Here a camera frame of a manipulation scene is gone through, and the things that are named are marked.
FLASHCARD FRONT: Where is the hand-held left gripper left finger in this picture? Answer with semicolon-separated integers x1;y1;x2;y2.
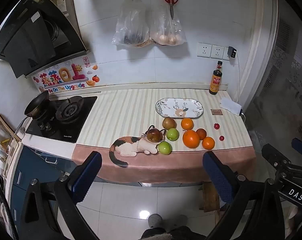
20;151;103;240

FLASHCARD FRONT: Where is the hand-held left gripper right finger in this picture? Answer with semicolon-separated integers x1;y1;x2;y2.
202;151;289;240

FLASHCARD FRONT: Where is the large orange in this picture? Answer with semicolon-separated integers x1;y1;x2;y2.
182;130;200;149

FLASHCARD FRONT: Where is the green apple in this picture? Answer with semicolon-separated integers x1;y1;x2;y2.
166;128;180;141
158;141;172;155

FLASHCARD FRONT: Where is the brown pear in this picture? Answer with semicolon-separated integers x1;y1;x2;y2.
162;117;177;131

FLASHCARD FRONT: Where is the dark red apple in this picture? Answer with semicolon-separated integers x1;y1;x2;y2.
147;128;164;143

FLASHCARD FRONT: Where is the wooden stool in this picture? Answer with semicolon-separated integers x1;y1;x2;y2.
198;181;220;213

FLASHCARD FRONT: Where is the blue kitchen cabinet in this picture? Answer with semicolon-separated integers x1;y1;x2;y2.
10;145;77;240

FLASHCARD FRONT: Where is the black gas stove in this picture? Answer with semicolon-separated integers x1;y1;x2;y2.
25;95;98;144

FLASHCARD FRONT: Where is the white folded cloth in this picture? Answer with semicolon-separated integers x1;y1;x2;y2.
219;97;242;116

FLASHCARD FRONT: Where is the patterned glass door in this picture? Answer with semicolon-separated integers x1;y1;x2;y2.
245;0;302;145

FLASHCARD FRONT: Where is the person's dark trouser leg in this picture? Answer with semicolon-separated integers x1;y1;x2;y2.
140;226;207;240

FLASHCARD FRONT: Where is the grey slipper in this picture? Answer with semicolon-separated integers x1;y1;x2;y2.
148;214;164;228

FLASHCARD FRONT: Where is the black frying pan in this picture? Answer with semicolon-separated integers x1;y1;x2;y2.
15;90;50;133

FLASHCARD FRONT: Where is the cluttered storage shelf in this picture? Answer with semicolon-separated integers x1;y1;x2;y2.
0;102;19;180

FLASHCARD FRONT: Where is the dark sauce bottle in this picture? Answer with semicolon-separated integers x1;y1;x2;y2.
209;60;223;95

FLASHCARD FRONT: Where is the black range hood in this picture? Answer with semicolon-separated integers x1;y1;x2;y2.
0;0;91;80

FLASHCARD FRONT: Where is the plastic bag with round produce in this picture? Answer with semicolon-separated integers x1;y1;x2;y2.
150;5;187;46

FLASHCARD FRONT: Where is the plastic bag with dark contents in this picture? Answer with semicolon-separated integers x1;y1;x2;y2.
112;0;151;48

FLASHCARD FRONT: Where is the colourful wall sticker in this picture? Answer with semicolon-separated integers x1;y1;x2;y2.
32;57;101;94

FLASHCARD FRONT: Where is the white wall socket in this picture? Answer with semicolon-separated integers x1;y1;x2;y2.
197;43;213;58
211;44;230;60

